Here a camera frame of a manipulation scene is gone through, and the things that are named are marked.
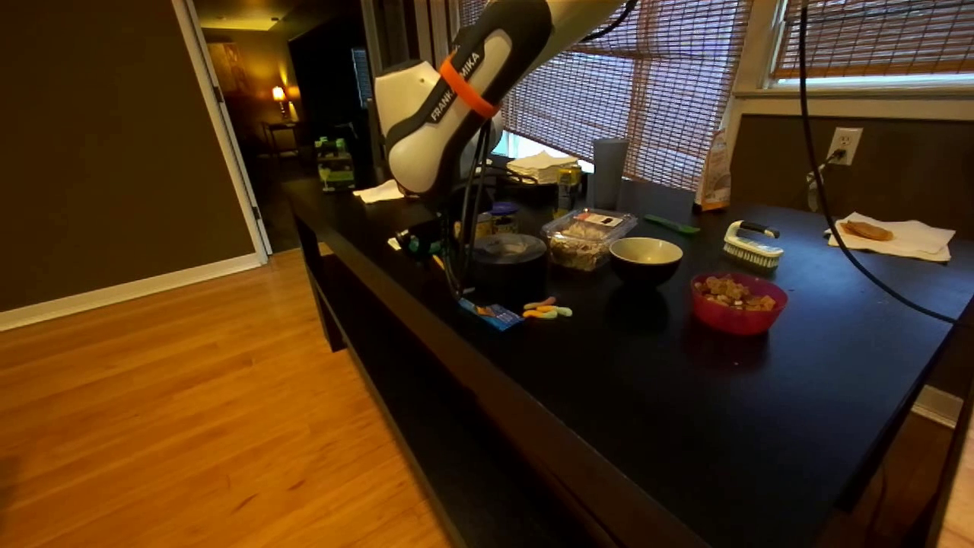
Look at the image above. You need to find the bamboo window blind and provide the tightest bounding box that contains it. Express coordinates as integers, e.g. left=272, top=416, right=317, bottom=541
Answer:
left=501, top=0, right=755, bottom=188

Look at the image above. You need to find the grey duct tape roll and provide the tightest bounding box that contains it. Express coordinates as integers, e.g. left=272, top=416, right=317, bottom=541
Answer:
left=472, top=231, right=547, bottom=265

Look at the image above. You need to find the white paper far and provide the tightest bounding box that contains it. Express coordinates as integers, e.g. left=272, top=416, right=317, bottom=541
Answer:
left=354, top=181, right=408, bottom=205

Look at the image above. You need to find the black cable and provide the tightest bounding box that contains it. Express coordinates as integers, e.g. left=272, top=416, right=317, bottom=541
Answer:
left=795, top=0, right=959, bottom=329

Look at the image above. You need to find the green bottle pack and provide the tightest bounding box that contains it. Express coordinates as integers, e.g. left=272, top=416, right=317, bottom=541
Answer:
left=315, top=138, right=355, bottom=185

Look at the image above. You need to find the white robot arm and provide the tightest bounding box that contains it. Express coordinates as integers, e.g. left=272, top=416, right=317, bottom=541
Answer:
left=376, top=0, right=634, bottom=199

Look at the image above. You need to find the green plastic spoon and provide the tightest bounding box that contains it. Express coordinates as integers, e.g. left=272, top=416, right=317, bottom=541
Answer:
left=638, top=216, right=699, bottom=239

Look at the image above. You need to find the red snack bowl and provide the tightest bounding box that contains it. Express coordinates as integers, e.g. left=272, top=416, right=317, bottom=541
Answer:
left=692, top=270, right=789, bottom=338

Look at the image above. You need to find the white napkin stack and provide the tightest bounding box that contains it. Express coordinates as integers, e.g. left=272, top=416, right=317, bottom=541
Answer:
left=508, top=154, right=583, bottom=185

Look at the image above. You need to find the cookie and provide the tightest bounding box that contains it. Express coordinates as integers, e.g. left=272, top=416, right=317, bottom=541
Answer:
left=839, top=218, right=891, bottom=240

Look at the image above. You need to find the wall power outlet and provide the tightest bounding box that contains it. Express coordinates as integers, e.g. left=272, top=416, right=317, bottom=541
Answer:
left=824, top=128, right=863, bottom=167

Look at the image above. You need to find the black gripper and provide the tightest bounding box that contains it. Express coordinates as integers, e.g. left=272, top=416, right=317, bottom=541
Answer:
left=433, top=183, right=485, bottom=267

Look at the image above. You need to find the blue plastic bag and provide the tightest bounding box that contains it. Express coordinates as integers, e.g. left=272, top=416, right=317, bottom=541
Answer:
left=459, top=298, right=520, bottom=333

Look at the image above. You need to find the black bowl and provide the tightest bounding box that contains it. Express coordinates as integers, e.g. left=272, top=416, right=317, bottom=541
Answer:
left=609, top=239, right=685, bottom=287

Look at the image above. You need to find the clear seed container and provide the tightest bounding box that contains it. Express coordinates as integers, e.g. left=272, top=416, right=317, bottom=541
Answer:
left=542, top=208, right=635, bottom=270

